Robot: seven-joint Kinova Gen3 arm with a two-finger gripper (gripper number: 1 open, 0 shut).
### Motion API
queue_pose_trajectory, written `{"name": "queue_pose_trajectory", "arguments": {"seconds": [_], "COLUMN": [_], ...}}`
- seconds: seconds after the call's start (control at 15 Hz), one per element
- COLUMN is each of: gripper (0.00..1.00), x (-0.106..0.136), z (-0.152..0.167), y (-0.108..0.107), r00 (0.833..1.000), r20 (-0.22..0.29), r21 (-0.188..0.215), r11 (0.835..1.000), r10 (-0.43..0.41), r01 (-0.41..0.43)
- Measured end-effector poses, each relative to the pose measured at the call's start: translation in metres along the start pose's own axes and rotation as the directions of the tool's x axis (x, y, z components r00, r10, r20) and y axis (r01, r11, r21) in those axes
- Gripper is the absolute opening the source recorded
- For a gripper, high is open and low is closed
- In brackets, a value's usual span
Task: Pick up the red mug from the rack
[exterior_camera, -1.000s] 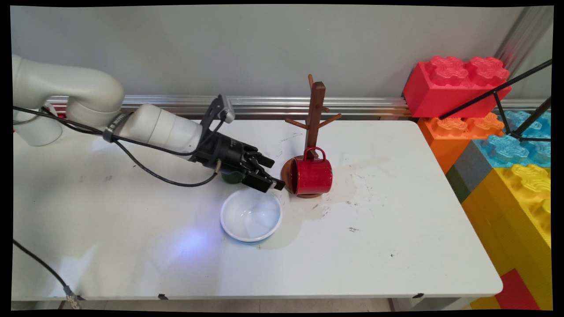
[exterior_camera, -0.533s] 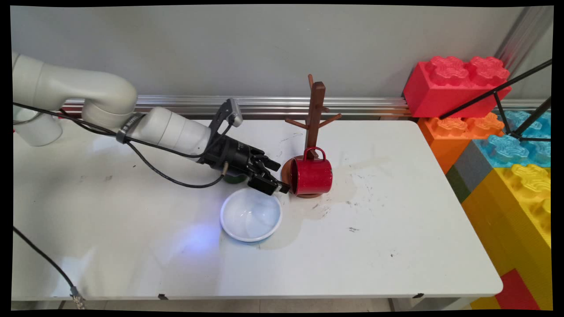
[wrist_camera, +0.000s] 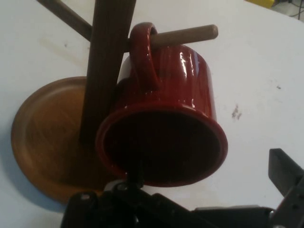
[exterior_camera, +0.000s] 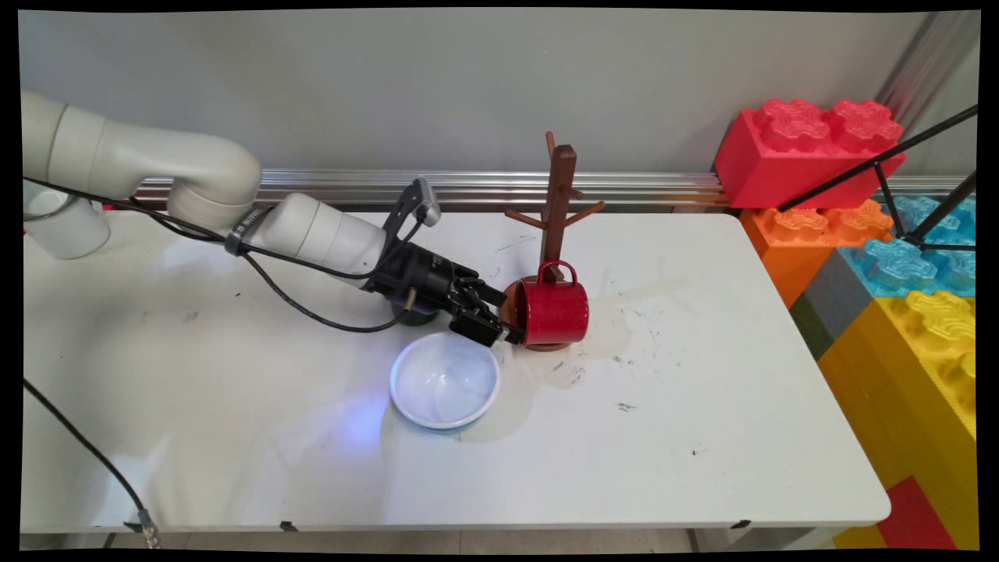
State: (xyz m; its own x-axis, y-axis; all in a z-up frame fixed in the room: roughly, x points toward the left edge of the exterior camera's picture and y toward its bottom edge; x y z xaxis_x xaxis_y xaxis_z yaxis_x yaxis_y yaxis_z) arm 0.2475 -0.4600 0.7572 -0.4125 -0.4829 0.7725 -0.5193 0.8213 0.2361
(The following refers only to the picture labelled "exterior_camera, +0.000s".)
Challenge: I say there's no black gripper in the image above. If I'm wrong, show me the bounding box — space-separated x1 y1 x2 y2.
364 240 526 349

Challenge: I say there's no red speckled enamel mug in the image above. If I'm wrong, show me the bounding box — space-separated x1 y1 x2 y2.
513 260 591 347

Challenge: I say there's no dark green enamel mug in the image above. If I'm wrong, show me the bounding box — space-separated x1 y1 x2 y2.
392 301 439 327

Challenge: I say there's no white enamel bowl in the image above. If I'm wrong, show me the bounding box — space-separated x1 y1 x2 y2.
389 331 502 431

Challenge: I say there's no brown wooden mug tree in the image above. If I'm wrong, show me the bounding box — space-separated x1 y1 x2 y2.
498 131 608 354

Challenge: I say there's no big orange toy brick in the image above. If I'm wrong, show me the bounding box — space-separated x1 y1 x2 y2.
739 201 894 310

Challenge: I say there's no big dark green toy brick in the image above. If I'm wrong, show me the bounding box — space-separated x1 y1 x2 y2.
789 294 835 361

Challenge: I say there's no big red toy brick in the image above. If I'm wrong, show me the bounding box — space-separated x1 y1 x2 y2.
713 98 907 211

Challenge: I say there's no white mug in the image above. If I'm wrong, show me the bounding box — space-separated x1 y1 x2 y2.
23 190 112 261

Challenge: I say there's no big yellow toy brick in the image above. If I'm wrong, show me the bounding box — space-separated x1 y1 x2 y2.
817 291 979 551

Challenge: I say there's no big blue toy brick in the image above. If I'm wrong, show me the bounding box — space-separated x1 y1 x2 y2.
838 197 977 300

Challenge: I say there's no black tripod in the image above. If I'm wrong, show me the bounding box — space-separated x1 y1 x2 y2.
777 105 979 255

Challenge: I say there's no flat red toy brick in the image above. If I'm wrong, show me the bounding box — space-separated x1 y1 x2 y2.
875 475 958 551

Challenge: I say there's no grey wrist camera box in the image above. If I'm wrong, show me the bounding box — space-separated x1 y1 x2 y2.
381 177 443 244

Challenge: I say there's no aluminium rail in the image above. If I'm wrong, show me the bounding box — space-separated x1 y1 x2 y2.
133 167 969 214

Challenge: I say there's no black cable with metal connector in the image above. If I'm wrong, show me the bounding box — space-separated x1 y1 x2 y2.
23 379 162 550

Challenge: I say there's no aluminium post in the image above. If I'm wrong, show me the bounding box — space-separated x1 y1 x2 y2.
874 11 978 119

